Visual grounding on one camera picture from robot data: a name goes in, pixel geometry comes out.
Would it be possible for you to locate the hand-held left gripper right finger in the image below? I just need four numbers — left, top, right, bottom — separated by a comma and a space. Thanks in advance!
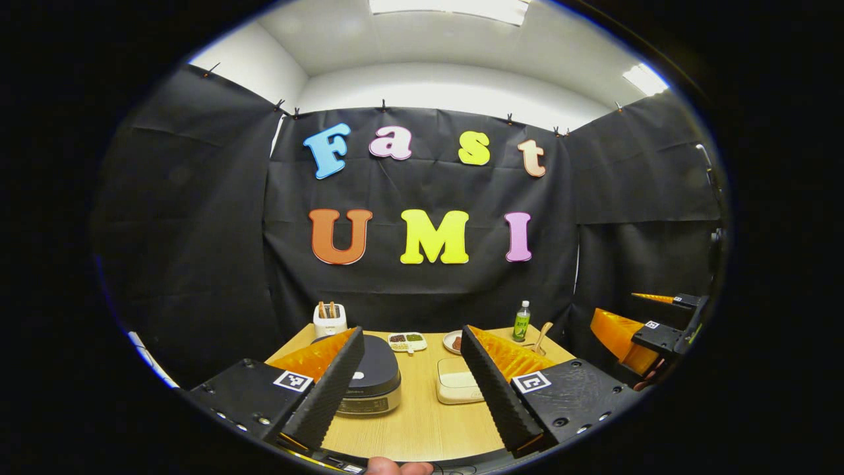
460, 325, 639, 458

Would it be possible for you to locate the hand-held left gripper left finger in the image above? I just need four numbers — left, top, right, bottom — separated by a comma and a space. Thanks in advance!
185, 327, 365, 451

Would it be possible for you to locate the clear box of white rice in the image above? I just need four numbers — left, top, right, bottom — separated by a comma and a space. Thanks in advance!
436, 357, 486, 405

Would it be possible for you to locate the dark grey rice cooker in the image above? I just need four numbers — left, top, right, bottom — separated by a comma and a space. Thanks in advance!
311, 333, 403, 416

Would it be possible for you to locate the white divided bean dish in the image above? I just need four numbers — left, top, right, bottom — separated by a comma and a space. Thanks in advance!
387, 332, 428, 355

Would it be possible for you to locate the square ceiling light panel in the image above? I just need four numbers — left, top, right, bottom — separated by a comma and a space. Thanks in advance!
623, 63, 670, 96

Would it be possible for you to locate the black backdrop cloth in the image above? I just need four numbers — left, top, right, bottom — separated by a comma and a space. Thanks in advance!
92, 64, 729, 390

